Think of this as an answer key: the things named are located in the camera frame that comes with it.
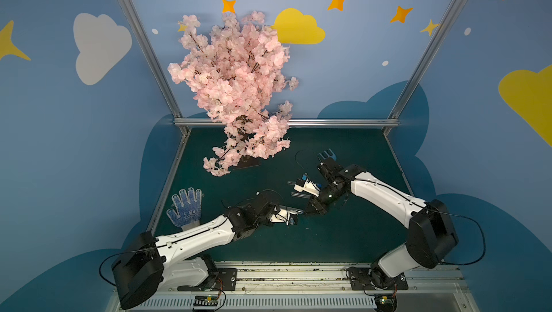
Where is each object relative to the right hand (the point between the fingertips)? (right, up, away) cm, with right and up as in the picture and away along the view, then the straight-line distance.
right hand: (308, 209), depth 80 cm
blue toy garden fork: (+17, +20, +31) cm, 41 cm away
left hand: (-12, +5, +2) cm, 13 cm away
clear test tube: (-6, +1, -3) cm, 7 cm away
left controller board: (-37, -30, -7) cm, 48 cm away
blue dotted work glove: (-50, -4, +11) cm, 51 cm away
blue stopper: (-2, +13, -6) cm, 14 cm away
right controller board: (+26, -31, -6) cm, 41 cm away
